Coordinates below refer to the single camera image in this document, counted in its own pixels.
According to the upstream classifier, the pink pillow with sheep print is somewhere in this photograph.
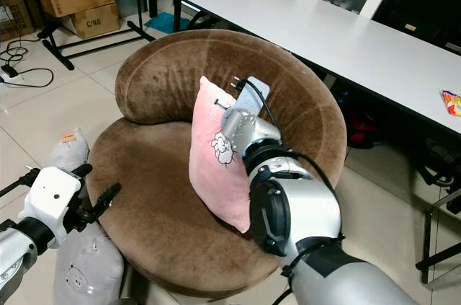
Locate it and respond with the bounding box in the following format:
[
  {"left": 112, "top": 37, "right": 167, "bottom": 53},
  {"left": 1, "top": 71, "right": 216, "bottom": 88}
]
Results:
[{"left": 188, "top": 75, "right": 254, "bottom": 234}]

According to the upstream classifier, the round brown plush sofa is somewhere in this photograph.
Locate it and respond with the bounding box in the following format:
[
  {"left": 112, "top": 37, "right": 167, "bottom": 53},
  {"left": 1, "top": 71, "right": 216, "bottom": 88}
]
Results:
[{"left": 84, "top": 28, "right": 349, "bottom": 301}]

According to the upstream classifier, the grey pillow with pig print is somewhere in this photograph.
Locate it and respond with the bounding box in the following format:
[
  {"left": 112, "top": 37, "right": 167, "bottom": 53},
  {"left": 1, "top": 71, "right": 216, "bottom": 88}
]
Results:
[{"left": 46, "top": 128, "right": 125, "bottom": 305}]

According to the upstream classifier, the blue floor mat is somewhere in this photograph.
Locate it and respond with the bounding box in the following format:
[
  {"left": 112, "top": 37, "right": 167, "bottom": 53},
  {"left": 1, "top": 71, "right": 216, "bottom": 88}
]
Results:
[{"left": 143, "top": 10, "right": 193, "bottom": 35}]

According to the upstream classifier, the long white table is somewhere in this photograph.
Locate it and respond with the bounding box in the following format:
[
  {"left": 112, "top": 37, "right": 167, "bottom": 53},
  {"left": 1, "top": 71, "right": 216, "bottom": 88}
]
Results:
[{"left": 158, "top": 0, "right": 461, "bottom": 138}]

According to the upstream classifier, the black metal rack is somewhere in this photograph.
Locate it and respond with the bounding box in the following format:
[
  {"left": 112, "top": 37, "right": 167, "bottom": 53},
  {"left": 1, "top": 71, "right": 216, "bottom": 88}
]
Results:
[{"left": 35, "top": 0, "right": 161, "bottom": 72}]

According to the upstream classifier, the red object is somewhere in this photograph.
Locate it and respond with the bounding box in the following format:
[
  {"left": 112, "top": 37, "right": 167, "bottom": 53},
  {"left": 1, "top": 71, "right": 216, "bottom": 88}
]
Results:
[{"left": 345, "top": 110, "right": 380, "bottom": 149}]

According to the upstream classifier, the cardboard box marked C/NO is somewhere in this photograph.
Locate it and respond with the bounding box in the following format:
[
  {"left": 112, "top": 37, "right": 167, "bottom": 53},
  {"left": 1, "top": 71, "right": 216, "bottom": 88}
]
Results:
[{"left": 61, "top": 3, "right": 122, "bottom": 42}]

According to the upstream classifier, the cardboard box with black print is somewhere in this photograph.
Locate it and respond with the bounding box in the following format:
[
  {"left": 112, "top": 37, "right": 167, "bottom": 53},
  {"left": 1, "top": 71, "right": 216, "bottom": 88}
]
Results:
[{"left": 0, "top": 0, "right": 38, "bottom": 43}]

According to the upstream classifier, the orange snack packet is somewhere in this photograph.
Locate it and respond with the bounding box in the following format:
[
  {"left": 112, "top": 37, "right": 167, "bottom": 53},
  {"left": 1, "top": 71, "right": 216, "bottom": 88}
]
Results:
[{"left": 441, "top": 89, "right": 461, "bottom": 118}]

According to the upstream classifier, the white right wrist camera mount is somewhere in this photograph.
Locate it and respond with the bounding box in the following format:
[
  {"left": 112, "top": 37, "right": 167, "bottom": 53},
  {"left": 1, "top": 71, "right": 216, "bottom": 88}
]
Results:
[{"left": 233, "top": 76, "right": 272, "bottom": 115}]

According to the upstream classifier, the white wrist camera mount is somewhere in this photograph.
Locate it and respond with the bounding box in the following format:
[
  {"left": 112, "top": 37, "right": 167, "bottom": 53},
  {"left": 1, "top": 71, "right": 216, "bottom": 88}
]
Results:
[
  {"left": 233, "top": 76, "right": 272, "bottom": 115},
  {"left": 19, "top": 166, "right": 82, "bottom": 242}
]

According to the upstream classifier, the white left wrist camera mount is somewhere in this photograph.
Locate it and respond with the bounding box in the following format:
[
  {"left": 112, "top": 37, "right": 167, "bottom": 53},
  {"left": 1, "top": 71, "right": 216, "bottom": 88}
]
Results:
[{"left": 19, "top": 166, "right": 82, "bottom": 242}]

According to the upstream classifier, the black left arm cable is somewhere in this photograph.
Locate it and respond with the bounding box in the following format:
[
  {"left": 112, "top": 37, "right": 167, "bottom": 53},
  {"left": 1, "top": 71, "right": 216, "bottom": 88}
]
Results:
[{"left": 0, "top": 167, "right": 42, "bottom": 199}]

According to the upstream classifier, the black floor cable with adapter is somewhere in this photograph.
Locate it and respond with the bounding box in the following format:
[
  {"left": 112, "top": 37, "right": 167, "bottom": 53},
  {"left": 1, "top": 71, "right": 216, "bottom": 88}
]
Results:
[{"left": 0, "top": 37, "right": 54, "bottom": 89}]

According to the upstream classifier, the black metal frame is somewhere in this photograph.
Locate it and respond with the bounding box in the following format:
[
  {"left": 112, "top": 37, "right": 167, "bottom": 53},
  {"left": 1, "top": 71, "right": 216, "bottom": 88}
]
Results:
[{"left": 416, "top": 187, "right": 461, "bottom": 286}]

